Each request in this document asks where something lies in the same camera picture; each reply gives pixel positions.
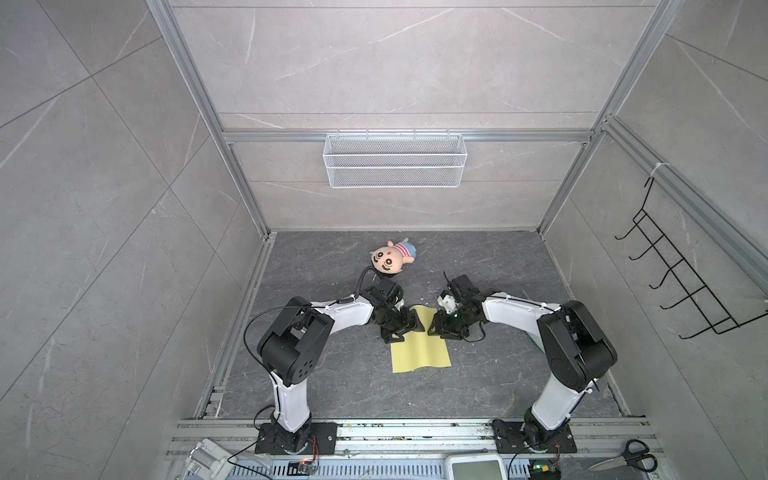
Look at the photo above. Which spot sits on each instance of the black handled scissors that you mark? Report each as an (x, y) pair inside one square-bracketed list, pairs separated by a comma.
[(636, 454)]

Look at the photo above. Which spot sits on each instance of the white digital scale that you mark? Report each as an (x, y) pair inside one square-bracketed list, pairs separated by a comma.
[(476, 466)]

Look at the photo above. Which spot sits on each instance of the small red-wired circuit board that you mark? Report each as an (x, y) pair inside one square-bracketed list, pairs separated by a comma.
[(302, 468)]

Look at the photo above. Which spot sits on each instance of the black wire hook rack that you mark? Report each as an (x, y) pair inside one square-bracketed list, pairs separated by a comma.
[(678, 271)]

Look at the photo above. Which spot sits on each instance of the white device bottom left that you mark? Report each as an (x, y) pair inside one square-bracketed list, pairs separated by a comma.
[(209, 461)]

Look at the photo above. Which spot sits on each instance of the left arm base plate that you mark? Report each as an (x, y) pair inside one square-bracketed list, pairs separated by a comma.
[(312, 437)]

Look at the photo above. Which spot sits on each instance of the small green circuit board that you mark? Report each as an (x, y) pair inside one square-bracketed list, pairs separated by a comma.
[(544, 471)]

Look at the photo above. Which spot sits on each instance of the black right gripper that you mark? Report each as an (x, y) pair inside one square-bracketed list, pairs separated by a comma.
[(439, 320)]

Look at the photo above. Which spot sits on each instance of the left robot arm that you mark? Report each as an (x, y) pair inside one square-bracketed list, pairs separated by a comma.
[(291, 347)]

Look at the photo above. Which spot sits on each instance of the white wire mesh basket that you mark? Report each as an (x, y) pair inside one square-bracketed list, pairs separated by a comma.
[(412, 160)]

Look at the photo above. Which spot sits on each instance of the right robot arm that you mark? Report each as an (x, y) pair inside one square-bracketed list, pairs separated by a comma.
[(577, 350)]

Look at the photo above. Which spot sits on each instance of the yellow square paper sheet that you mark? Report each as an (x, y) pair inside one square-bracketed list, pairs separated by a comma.
[(419, 350)]

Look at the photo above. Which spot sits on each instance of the plush doll toy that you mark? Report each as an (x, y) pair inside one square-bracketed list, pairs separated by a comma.
[(391, 258)]

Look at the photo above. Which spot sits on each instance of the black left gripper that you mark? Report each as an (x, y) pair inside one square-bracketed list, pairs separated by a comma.
[(410, 325)]

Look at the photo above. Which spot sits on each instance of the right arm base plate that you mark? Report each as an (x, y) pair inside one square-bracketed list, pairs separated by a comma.
[(528, 436)]

